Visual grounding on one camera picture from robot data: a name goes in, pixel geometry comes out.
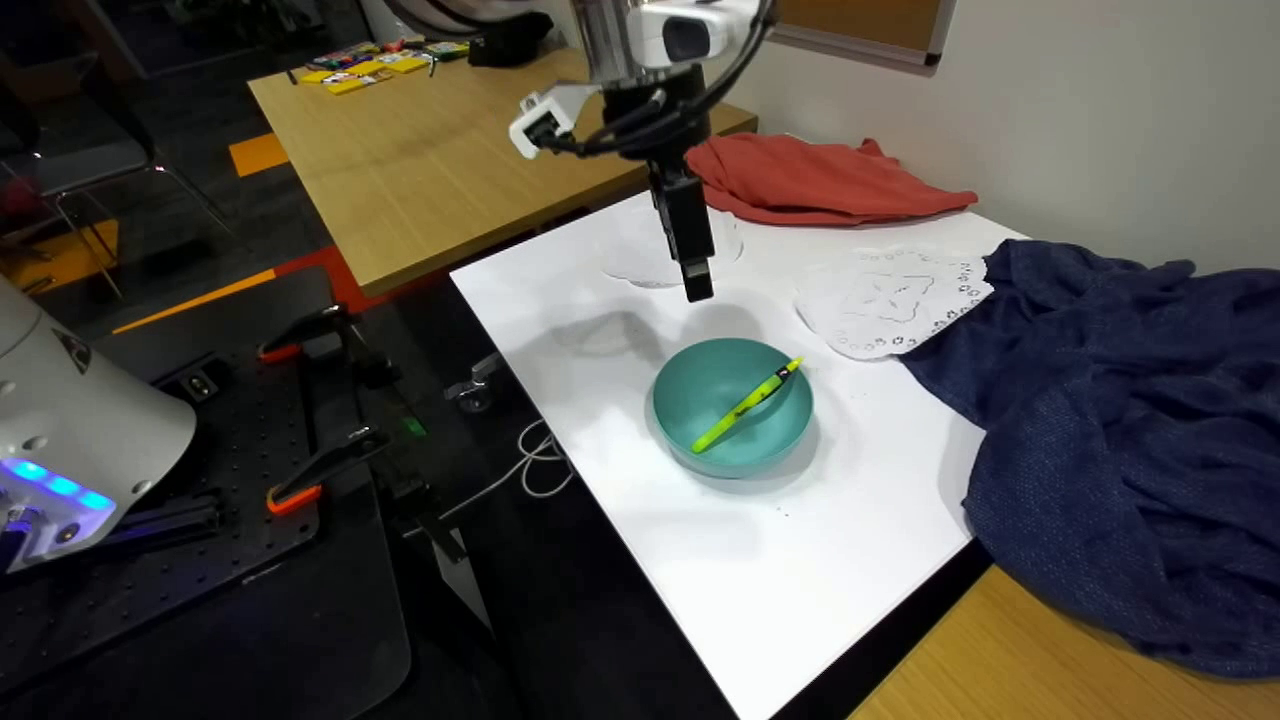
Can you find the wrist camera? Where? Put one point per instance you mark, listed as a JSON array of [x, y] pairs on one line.
[[545, 118]]

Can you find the cork board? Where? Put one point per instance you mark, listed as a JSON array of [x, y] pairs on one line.
[[870, 22]]

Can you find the black and orange clamp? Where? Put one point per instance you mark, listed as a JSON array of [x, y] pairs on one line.
[[325, 465], [320, 330]]

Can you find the chair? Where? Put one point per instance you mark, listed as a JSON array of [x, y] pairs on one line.
[[80, 160]]

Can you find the yellow pen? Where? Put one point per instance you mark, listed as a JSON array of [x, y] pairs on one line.
[[745, 405]]

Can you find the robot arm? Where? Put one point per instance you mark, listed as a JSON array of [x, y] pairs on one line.
[[80, 420]]

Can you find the wooden table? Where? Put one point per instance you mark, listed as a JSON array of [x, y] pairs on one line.
[[430, 170]]

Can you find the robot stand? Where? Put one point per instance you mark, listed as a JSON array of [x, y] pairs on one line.
[[250, 480]]

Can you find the caster wheel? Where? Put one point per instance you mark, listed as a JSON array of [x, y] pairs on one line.
[[475, 385]]

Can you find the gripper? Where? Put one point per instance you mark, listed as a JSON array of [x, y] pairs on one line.
[[662, 120]]

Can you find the red cloth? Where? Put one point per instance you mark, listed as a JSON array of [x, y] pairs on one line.
[[800, 180]]

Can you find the dark blue cloth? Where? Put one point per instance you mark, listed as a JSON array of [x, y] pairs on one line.
[[1120, 430]]

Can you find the black bag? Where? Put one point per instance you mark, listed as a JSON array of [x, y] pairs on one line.
[[510, 40]]

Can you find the green bowl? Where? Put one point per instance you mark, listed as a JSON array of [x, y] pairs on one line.
[[700, 390]]

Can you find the white paper doily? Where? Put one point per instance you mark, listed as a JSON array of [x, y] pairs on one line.
[[880, 300], [635, 250]]

